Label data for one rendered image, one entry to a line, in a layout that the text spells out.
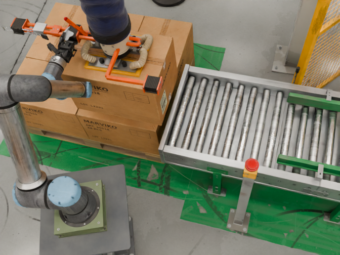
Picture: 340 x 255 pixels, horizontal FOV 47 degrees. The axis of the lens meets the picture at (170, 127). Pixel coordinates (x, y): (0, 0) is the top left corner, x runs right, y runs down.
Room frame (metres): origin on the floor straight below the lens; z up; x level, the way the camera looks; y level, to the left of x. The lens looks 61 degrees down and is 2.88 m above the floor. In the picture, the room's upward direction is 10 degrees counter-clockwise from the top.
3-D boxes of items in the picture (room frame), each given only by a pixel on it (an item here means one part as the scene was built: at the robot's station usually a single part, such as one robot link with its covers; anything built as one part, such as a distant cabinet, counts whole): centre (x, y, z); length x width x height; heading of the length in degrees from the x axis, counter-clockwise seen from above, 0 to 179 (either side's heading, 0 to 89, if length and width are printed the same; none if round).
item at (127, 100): (1.55, 0.24, 0.87); 0.60 x 0.40 x 0.40; 65
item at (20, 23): (1.80, 0.77, 1.19); 0.08 x 0.07 x 0.05; 66
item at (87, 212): (0.75, 0.56, 0.88); 0.19 x 0.19 x 0.10
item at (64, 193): (0.75, 0.58, 1.02); 0.17 x 0.15 x 0.18; 75
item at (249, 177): (0.73, -0.37, 0.50); 0.07 x 0.07 x 1.00; 65
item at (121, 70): (1.47, 0.26, 1.09); 0.34 x 0.10 x 0.05; 66
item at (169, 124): (1.43, -0.06, 0.58); 0.70 x 0.03 x 0.06; 155
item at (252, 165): (0.73, -0.37, 1.02); 0.07 x 0.07 x 0.04
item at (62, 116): (1.98, 0.43, 0.34); 1.20 x 1.00 x 0.40; 65
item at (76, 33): (1.66, 0.45, 1.20); 0.10 x 0.08 x 0.06; 156
